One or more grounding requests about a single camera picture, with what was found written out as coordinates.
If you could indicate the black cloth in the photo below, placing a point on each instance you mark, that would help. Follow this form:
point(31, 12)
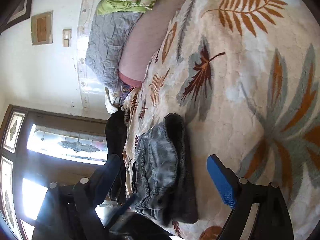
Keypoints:
point(116, 135)

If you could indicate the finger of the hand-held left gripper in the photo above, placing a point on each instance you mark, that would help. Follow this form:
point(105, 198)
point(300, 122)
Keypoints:
point(126, 205)

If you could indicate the stained glass window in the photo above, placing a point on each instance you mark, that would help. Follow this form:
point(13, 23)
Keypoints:
point(70, 145)

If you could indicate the dark wooden picture frame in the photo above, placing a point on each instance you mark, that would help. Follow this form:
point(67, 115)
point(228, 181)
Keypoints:
point(17, 12)

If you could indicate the grey quilted pillow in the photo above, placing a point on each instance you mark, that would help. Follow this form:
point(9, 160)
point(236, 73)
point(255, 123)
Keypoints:
point(107, 47)

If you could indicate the acid-wash blue denim pants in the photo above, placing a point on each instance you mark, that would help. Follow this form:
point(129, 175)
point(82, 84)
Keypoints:
point(160, 170)

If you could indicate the pink bolster cushion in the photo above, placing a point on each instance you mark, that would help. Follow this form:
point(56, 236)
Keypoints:
point(142, 45)

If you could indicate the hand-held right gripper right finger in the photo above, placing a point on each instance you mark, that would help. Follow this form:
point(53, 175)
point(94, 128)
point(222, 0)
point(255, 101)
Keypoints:
point(222, 182)

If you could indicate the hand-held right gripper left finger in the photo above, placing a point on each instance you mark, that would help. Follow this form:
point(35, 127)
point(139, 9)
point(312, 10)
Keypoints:
point(111, 170)

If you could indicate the beige wall switch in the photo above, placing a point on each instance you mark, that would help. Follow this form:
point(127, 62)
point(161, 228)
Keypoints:
point(67, 38)

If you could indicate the cream leaf-print blanket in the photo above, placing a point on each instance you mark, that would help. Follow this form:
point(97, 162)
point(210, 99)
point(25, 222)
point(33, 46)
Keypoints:
point(237, 92)

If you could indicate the white crumpled cloth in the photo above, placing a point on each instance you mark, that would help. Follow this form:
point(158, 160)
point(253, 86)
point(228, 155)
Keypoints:
point(112, 102)

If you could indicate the purple printed packet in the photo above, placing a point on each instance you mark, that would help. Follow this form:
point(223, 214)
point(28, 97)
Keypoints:
point(125, 91)

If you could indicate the beige framed wall panel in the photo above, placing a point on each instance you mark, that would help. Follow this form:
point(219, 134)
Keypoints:
point(42, 27)

